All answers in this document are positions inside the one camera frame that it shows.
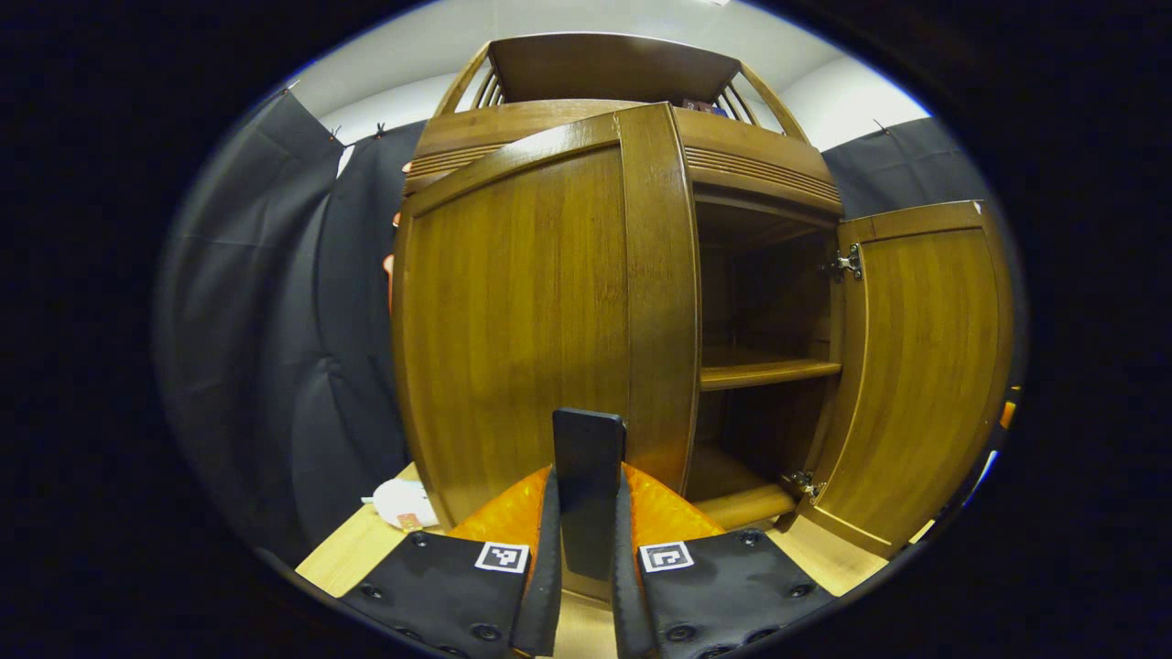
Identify white crumpled packet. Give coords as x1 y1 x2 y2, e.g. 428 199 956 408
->
362 478 440 533

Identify wooden shoe cabinet door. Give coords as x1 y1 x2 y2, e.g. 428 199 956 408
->
801 200 1015 559
392 103 704 605

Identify wooden cabinet drawer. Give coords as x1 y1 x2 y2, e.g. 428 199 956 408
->
403 99 843 217

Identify wooden double-door shoe cabinet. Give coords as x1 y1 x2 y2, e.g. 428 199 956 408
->
403 32 848 534

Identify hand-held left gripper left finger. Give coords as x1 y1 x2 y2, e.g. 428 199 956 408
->
339 465 562 659

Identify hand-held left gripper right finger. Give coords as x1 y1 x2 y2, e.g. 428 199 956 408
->
612 462 836 659

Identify black backdrop cloth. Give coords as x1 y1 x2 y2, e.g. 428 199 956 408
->
154 89 994 568

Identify black door handle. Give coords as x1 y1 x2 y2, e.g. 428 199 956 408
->
551 408 628 582

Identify wooden cabinet shelf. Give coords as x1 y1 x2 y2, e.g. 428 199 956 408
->
700 346 843 393

